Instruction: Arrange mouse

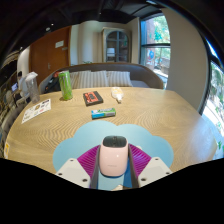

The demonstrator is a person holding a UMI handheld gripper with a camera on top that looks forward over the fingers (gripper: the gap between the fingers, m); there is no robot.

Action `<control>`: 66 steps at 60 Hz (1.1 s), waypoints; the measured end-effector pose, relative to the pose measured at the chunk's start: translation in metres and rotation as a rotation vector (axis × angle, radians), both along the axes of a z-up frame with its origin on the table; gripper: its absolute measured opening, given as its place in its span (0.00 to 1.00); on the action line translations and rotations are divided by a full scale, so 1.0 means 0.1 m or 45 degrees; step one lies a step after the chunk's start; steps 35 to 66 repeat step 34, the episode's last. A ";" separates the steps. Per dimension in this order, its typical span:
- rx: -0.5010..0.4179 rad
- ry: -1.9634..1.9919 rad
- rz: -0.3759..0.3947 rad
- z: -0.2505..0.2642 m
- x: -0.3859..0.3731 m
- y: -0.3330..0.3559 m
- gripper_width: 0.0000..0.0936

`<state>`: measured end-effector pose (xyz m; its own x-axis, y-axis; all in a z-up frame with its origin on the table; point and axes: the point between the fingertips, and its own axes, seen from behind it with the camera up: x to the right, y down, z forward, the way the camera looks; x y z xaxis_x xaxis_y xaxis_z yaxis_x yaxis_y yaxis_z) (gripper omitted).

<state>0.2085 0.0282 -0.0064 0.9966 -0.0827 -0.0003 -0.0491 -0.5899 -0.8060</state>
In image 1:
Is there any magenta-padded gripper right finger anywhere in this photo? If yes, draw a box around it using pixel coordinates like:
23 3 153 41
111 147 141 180
128 143 174 188

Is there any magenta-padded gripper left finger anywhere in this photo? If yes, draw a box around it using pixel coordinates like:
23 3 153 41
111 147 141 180
54 143 101 189

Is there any pink computer mouse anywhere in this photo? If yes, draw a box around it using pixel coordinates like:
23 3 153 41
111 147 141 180
98 134 129 178

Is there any blue cloud-shaped mouse pad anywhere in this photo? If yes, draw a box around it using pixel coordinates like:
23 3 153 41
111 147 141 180
52 119 175 192

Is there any small teal pack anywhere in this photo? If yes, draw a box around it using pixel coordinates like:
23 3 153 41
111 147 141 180
90 107 117 120

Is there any white sticker sheet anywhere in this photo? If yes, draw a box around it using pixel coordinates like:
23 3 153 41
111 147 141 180
21 98 52 125

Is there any black and red box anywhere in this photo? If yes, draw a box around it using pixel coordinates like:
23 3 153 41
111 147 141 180
82 90 104 107

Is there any cream white packet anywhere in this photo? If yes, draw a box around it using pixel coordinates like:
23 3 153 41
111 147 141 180
110 86 125 104

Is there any grey tufted sofa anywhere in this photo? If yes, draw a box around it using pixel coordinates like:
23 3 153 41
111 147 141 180
0 99 25 141

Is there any green drink can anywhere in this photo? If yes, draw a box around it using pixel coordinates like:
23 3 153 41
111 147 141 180
58 69 74 102

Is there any black backpack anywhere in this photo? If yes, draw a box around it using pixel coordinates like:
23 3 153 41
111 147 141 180
44 73 62 94

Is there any clear shaker bottle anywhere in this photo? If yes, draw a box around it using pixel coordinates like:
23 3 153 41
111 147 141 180
25 71 41 104

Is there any striped cushion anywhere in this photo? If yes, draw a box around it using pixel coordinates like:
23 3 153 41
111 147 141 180
69 69 109 90
105 70 134 88

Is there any person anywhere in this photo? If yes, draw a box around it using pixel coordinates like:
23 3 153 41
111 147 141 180
16 70 30 98

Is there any brown wooden door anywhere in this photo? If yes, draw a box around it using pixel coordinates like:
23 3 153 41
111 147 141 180
29 25 72 87

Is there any large framed window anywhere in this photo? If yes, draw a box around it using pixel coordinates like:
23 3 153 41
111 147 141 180
139 14 172 88

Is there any arched glass cabinet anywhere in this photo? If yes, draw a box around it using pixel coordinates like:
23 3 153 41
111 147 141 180
101 27 133 64

